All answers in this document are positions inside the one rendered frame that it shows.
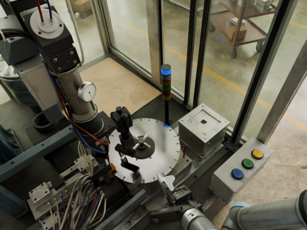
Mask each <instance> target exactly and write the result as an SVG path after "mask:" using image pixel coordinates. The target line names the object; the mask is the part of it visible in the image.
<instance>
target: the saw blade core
mask: <svg viewBox="0 0 307 230"><path fill-rule="evenodd" d="M164 125H165V126H164ZM129 130H130V132H131V134H132V135H135V136H136V137H137V136H145V135H147V134H149V136H148V137H150V138H152V139H153V141H154V143H155V150H154V152H153V153H152V155H150V156H149V157H147V158H136V157H134V158H132V157H129V156H127V155H126V156H123V157H122V158H121V157H120V156H119V153H118V152H117V151H115V146H116V145H117V143H119V144H121V142H120V139H119V135H120V134H121V133H120V132H118V131H117V130H114V131H113V132H112V133H111V135H110V136H109V140H110V144H109V147H108V149H109V153H108V154H109V161H110V163H112V164H113V165H114V166H115V167H116V169H114V170H113V171H112V173H113V174H115V173H116V172H117V173H116V174H115V176H117V177H118V178H120V179H121V180H124V181H126V182H129V183H136V184H143V180H144V183H151V182H154V179H155V181H157V173H159V174H160V175H161V177H164V175H165V176H166V175H167V174H168V173H169V172H170V171H171V170H172V169H173V168H174V167H175V165H176V164H177V161H178V159H179V157H180V148H177V147H180V141H179V138H178V136H177V134H176V133H175V131H174V130H172V128H171V127H170V126H168V125H167V124H165V123H163V122H161V121H159V120H156V119H150V121H149V118H140V119H134V120H133V126H132V127H130V128H129ZM170 130H171V131H170ZM169 167H171V168H169ZM162 173H163V174H164V175H163V174H162ZM124 177H125V178H124ZM153 178H154V179H153ZM133 180H134V182H133Z"/></svg>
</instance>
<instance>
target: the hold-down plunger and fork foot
mask: <svg viewBox="0 0 307 230"><path fill-rule="evenodd" d="M115 151H117V152H118V153H119V156H120V157H121V158H122V156H121V153H122V154H125V156H126V155H127V156H129V157H132V158H134V156H135V155H136V150H133V149H132V147H130V148H128V149H126V150H125V149H124V148H123V146H122V145H121V144H119V143H117V145H116V146H115Z"/></svg>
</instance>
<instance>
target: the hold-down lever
mask: <svg viewBox="0 0 307 230"><path fill-rule="evenodd" d="M121 119H122V122H123V124H124V126H125V129H126V132H127V133H129V131H130V130H129V126H128V122H129V120H128V116H127V114H122V115H121Z"/></svg>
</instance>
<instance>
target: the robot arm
mask: <svg viewBox="0 0 307 230"><path fill-rule="evenodd" d="M157 179H158V181H159V183H160V185H161V186H162V188H163V190H164V192H165V193H166V194H167V197H166V198H167V200H168V203H167V204H166V206H167V208H163V209H156V210H151V211H150V212H149V218H150V221H151V224H152V225H159V224H165V223H171V222H176V221H180V222H181V224H182V226H183V228H184V229H185V230H217V229H216V227H215V226H214V225H213V224H212V223H211V222H210V221H209V220H208V219H207V218H206V217H205V215H204V212H203V210H202V205H201V204H200V203H197V202H196V201H195V200H194V198H193V196H192V192H191V191H190V190H189V189H188V188H187V187H186V186H185V185H183V186H181V187H178V188H176V189H175V191H174V192H172V191H173V190H174V186H173V184H172V183H173V181H174V180H175V177H174V176H173V175H170V176H166V177H161V175H160V174H159V173H157ZM220 230H307V189H305V190H303V191H302V192H301V193H300V194H299V196H296V197H292V198H287V199H281V200H277V201H272V202H267V203H263V204H257V205H253V206H250V205H248V204H246V203H244V202H240V201H237V202H235V203H234V204H233V206H232V207H231V208H230V210H229V213H228V215H227V217H226V219H225V221H224V223H223V225H222V226H221V228H220Z"/></svg>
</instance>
